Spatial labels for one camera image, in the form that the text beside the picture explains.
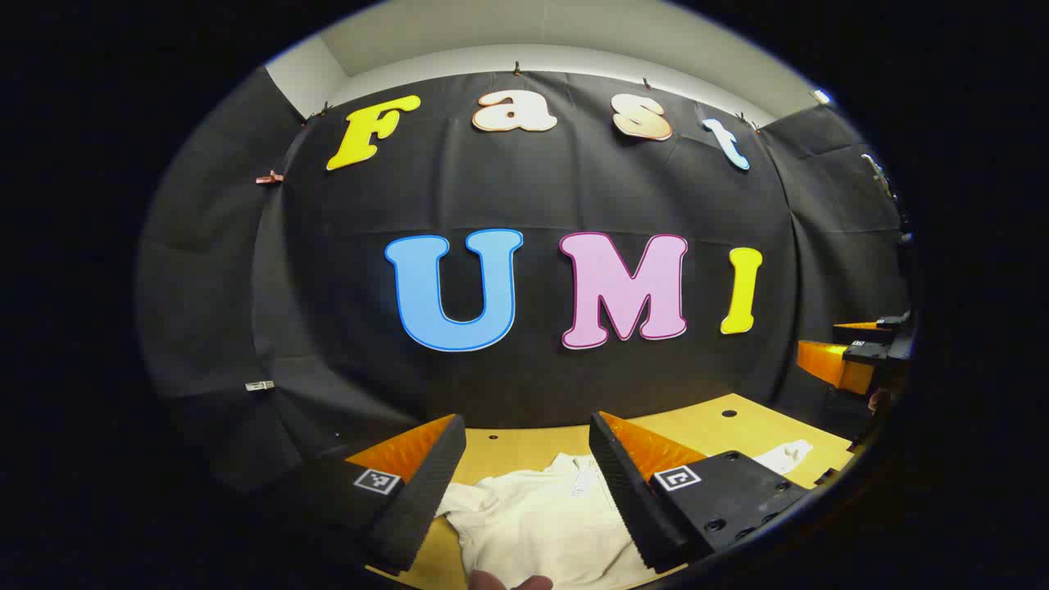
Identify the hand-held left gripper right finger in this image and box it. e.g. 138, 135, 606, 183
588, 411, 816, 574

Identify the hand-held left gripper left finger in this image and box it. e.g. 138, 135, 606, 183
270, 414, 468, 576

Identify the cream white sweatshirt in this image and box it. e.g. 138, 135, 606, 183
434, 440, 814, 590

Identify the metal stand pole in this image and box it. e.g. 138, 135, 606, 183
861, 152, 894, 206

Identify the black backdrop cloth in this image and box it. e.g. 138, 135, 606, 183
135, 66, 915, 492

